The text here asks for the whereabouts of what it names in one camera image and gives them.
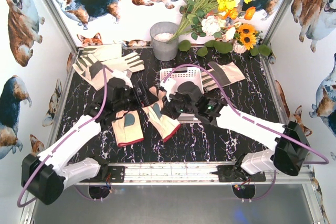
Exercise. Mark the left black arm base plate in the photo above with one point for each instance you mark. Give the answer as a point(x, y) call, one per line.
point(113, 173)

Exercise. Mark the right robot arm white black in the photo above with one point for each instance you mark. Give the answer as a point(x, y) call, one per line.
point(286, 143)

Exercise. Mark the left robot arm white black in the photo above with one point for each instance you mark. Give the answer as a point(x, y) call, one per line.
point(48, 174)

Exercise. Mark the white grey glove front-left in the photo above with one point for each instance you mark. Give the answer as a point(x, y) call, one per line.
point(96, 72)

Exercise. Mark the white ribbed sunflower pot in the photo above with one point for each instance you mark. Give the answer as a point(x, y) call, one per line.
point(238, 48)

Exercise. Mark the tan leather glove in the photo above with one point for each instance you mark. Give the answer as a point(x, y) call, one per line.
point(165, 126)
point(127, 128)

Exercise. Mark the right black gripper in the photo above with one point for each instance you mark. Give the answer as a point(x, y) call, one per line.
point(168, 102)

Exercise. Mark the artificial flower bouquet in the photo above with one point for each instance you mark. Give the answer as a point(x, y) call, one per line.
point(226, 22)

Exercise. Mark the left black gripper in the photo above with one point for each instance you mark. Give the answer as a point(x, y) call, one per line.
point(137, 94)

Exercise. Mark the white grey striped glove right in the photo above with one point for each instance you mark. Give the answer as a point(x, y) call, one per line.
point(224, 74)

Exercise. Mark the white green glove back-left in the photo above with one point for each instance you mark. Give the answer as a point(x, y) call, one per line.
point(103, 52)

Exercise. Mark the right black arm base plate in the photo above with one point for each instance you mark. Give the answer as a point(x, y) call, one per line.
point(231, 173)

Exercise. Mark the white perforated storage basket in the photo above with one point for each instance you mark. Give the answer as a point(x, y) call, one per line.
point(189, 74)

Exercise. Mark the grey metal bucket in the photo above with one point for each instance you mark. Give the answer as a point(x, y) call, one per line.
point(164, 46)

